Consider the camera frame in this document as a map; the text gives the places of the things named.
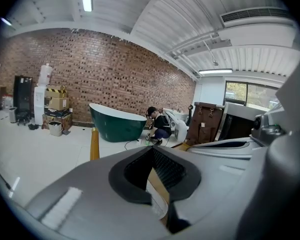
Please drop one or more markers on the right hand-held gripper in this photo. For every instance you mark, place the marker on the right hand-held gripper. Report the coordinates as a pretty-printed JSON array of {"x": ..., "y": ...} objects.
[{"x": 287, "y": 159}]

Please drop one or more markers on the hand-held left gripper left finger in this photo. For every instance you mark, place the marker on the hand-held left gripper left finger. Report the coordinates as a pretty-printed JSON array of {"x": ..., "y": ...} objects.
[{"x": 90, "y": 199}]

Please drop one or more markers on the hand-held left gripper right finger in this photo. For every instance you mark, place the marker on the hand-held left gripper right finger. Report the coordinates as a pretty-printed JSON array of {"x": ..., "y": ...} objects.
[{"x": 215, "y": 184}]

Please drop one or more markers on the dark framed panel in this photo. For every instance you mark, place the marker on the dark framed panel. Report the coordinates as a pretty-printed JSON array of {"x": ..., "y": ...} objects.
[{"x": 237, "y": 126}]

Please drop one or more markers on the brown leather panel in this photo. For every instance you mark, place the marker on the brown leather panel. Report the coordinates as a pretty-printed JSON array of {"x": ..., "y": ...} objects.
[{"x": 202, "y": 124}]

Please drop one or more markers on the white bathtub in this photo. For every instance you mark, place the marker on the white bathtub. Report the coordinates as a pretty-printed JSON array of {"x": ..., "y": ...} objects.
[{"x": 181, "y": 127}]

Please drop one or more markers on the window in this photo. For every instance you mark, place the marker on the window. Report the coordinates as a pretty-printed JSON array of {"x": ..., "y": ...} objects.
[{"x": 255, "y": 94}]

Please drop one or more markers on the white waste bin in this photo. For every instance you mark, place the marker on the white waste bin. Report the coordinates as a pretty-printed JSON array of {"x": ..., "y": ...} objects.
[{"x": 55, "y": 129}]

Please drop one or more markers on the dark green bathtub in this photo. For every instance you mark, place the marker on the dark green bathtub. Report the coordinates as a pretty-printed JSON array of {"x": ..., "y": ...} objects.
[{"x": 120, "y": 126}]

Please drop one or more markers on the patterned brown box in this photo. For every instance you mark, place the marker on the patterned brown box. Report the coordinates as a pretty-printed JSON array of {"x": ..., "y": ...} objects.
[{"x": 65, "y": 121}]

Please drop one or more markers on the pair of black shoes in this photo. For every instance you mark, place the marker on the pair of black shoes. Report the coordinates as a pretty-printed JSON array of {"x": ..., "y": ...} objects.
[{"x": 33, "y": 127}]

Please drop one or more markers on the black flat box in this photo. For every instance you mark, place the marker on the black flat box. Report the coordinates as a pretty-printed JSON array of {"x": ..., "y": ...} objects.
[{"x": 56, "y": 112}]

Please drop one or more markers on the plain cardboard box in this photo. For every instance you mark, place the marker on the plain cardboard box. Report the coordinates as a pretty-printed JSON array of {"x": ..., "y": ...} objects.
[{"x": 59, "y": 104}]

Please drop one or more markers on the black stool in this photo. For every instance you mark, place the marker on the black stool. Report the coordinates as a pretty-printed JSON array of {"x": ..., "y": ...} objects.
[{"x": 24, "y": 117}]

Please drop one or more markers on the white water dispenser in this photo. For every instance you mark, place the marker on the white water dispenser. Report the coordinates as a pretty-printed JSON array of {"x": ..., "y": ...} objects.
[{"x": 39, "y": 104}]

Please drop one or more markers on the striped tape cardboard box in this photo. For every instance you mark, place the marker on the striped tape cardboard box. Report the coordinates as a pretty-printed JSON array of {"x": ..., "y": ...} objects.
[{"x": 55, "y": 92}]

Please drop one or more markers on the silver trash can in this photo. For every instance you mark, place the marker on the silver trash can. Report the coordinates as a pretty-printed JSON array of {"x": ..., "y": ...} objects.
[{"x": 12, "y": 115}]

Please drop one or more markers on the black cabinet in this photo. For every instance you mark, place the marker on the black cabinet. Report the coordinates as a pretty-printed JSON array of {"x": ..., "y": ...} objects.
[{"x": 22, "y": 94}]

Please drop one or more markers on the clear water bottle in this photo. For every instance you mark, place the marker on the clear water bottle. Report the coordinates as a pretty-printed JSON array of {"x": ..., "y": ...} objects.
[{"x": 45, "y": 75}]

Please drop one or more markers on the white ceiling pipes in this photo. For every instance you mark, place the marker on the white ceiling pipes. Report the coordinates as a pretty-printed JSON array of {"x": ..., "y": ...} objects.
[{"x": 197, "y": 42}]

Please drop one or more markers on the yellow wooden post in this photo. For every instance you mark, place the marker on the yellow wooden post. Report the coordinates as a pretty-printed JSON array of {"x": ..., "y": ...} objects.
[{"x": 94, "y": 146}]

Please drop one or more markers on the white air duct vent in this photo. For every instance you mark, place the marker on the white air duct vent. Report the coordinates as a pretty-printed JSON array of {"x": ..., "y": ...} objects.
[{"x": 257, "y": 26}]

